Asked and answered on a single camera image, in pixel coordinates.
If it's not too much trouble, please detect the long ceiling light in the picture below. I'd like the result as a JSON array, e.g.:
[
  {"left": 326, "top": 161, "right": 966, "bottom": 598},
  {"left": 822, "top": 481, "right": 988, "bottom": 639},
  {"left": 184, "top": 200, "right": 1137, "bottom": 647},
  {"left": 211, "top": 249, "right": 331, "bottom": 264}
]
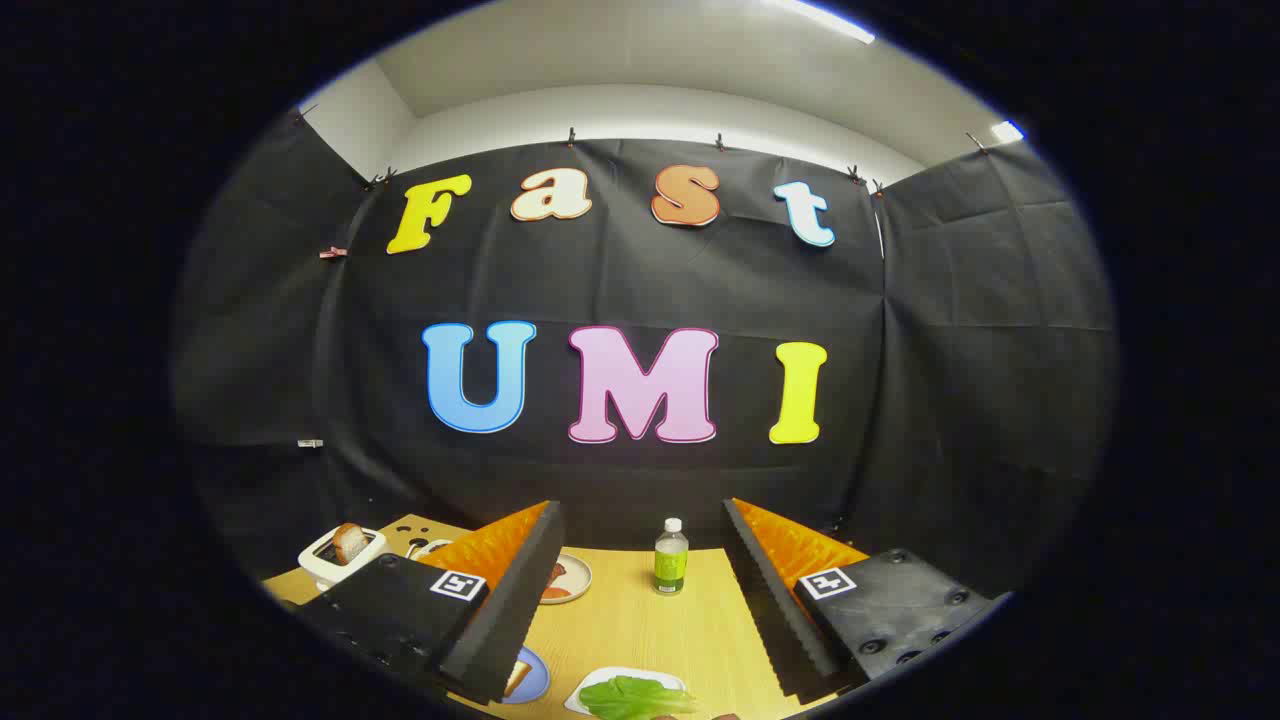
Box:
[{"left": 770, "top": 0, "right": 876, "bottom": 46}]

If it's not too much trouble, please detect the white oval plate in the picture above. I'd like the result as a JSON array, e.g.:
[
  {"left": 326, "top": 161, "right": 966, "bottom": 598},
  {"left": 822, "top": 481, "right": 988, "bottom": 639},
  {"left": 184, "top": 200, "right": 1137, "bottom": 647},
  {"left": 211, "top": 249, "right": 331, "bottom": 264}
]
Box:
[{"left": 564, "top": 667, "right": 691, "bottom": 719}]

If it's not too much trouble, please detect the white round plate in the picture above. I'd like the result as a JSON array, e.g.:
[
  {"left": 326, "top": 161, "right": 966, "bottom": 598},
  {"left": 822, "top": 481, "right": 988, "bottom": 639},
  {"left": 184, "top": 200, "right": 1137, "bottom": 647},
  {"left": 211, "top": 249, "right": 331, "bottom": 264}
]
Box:
[{"left": 540, "top": 553, "right": 593, "bottom": 605}]

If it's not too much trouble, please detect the green label plastic bottle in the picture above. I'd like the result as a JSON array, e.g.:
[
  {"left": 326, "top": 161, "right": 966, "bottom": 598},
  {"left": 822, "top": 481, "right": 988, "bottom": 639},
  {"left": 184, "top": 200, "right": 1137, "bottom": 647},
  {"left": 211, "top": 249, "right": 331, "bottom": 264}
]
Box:
[{"left": 654, "top": 517, "right": 690, "bottom": 597}]

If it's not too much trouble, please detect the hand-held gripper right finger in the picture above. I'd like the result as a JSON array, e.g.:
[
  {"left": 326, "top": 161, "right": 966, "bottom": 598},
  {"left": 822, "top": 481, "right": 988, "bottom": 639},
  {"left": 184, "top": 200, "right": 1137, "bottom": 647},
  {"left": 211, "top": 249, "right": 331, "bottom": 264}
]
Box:
[{"left": 722, "top": 497, "right": 1011, "bottom": 701}]

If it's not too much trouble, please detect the blue round plate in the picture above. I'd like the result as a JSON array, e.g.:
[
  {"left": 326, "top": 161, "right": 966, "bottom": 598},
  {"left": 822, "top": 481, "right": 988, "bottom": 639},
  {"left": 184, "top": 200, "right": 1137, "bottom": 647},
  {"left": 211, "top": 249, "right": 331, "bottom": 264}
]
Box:
[{"left": 500, "top": 645, "right": 551, "bottom": 705}]

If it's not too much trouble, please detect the black backdrop cloth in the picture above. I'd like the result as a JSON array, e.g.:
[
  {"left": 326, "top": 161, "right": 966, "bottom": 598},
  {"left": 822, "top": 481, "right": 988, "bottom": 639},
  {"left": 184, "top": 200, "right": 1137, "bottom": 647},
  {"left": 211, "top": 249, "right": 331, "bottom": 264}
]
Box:
[{"left": 170, "top": 110, "right": 1119, "bottom": 601}]

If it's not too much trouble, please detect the white toaster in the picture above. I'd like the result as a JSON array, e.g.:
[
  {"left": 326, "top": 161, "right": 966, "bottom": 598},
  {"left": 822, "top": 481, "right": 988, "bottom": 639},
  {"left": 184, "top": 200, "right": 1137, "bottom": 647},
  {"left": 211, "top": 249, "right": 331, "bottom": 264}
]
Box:
[{"left": 298, "top": 523, "right": 387, "bottom": 591}]

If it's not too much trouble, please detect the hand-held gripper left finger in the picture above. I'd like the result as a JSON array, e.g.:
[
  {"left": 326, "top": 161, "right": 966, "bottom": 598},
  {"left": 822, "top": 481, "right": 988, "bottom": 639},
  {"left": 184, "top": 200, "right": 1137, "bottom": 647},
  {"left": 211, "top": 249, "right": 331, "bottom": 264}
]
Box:
[{"left": 295, "top": 500, "right": 566, "bottom": 706}]

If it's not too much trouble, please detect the green lettuce leaf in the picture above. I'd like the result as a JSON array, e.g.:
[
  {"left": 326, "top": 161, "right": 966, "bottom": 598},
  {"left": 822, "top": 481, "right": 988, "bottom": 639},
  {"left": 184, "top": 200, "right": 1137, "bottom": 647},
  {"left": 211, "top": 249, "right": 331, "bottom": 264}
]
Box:
[{"left": 578, "top": 676, "right": 701, "bottom": 720}]

